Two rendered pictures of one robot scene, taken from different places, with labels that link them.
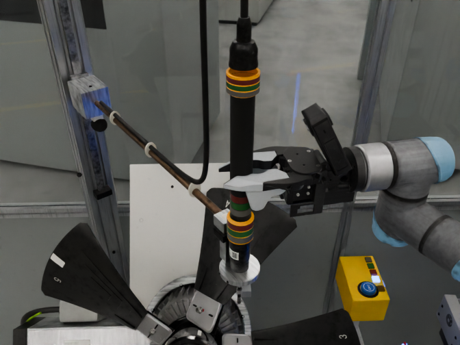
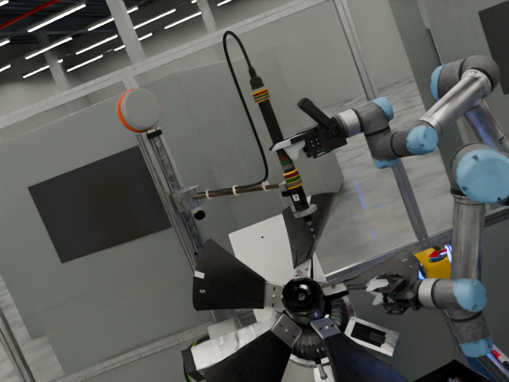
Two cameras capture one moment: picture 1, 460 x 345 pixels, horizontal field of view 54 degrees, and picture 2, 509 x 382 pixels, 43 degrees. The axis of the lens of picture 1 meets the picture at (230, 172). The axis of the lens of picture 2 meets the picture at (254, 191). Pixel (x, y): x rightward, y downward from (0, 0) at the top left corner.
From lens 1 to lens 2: 1.27 m
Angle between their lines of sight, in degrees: 26
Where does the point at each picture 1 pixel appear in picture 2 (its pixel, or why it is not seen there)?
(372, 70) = not seen: hidden behind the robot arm
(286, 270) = (404, 333)
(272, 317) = not seen: outside the picture
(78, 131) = (185, 233)
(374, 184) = (350, 126)
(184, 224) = (279, 258)
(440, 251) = (399, 143)
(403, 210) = (378, 139)
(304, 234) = not seen: hidden behind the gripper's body
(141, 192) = (242, 248)
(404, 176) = (365, 117)
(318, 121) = (304, 101)
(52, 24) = (154, 161)
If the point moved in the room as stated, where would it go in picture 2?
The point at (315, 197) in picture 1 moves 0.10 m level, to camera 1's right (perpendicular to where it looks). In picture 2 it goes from (322, 142) to (356, 129)
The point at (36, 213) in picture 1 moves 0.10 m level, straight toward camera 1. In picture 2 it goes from (166, 343) to (175, 348)
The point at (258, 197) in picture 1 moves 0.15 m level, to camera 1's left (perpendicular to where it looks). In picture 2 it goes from (291, 150) to (241, 170)
